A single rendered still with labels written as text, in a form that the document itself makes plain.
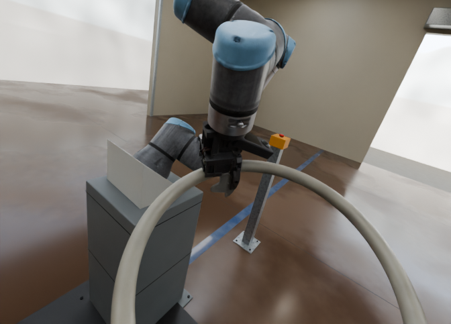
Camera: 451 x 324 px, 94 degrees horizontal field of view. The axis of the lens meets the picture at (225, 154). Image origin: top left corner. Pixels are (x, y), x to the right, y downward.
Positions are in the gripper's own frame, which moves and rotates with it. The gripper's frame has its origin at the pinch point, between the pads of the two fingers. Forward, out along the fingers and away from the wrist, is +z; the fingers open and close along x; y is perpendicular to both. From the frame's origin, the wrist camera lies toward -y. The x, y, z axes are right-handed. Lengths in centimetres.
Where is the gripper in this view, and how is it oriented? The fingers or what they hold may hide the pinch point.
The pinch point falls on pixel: (226, 184)
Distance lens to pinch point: 56.6
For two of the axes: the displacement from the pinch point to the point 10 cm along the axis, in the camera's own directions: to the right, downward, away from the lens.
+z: -1.3, 7.2, 6.9
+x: 2.7, 6.9, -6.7
